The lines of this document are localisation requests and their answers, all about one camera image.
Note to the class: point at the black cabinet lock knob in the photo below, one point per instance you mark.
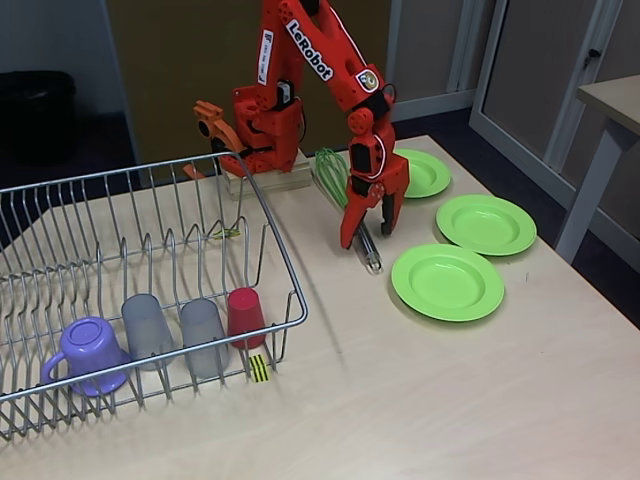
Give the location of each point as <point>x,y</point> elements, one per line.
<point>593,53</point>

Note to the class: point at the purple plastic mug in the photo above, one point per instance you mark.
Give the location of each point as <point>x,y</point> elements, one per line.
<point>90,350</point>

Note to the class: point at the white framed cabinet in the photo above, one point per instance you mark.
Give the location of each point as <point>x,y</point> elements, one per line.
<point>425,50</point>

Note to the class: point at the red plastic cup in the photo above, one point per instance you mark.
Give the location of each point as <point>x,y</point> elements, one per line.
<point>245,315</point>

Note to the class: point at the brown pin board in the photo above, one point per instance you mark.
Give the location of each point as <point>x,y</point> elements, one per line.
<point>165,75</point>

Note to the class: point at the grey sliding door cabinet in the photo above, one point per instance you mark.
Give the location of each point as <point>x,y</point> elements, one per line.
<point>540,75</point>

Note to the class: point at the black waste bin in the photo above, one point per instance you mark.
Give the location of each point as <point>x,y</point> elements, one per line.
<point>35,115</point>

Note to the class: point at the beige side table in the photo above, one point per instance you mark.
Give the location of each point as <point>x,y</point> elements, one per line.
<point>615,100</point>

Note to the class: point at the green plastic plate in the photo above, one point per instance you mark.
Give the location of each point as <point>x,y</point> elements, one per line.
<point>485,225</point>
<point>430,172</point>
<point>447,282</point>

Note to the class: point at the yellow black striped tape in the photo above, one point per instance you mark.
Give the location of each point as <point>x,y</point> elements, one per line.
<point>259,369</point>
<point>230,233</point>

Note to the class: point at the translucent grey plastic cup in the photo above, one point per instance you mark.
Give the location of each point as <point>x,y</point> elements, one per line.
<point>145,325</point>
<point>202,330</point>

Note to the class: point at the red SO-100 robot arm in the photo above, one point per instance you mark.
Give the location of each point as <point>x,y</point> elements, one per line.
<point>340,65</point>

